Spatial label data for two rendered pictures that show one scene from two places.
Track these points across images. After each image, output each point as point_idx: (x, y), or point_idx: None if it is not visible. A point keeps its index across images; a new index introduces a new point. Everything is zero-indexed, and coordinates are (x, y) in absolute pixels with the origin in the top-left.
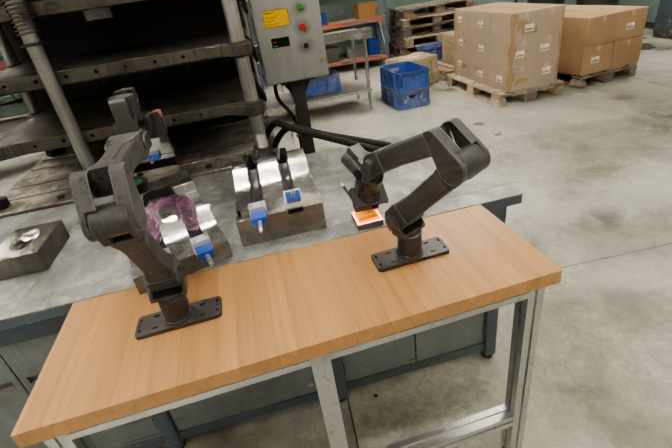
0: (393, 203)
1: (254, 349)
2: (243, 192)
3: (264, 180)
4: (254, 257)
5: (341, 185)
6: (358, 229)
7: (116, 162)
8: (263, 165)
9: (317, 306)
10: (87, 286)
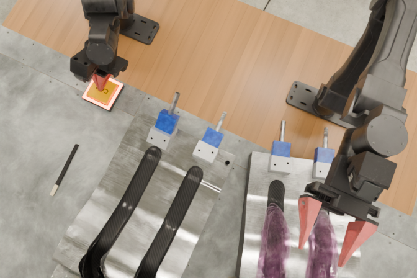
0: (54, 98)
1: (287, 31)
2: (188, 231)
3: (151, 230)
4: (232, 134)
5: (56, 188)
6: (124, 86)
7: None
8: (133, 255)
9: (226, 32)
10: (396, 234)
